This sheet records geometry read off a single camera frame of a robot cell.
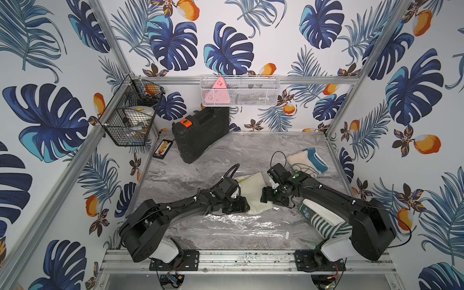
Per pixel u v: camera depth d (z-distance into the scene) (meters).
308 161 1.03
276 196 0.72
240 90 0.93
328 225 0.77
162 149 1.10
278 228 0.82
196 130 0.90
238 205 0.74
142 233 0.43
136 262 0.44
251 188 0.92
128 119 0.84
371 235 0.42
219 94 0.90
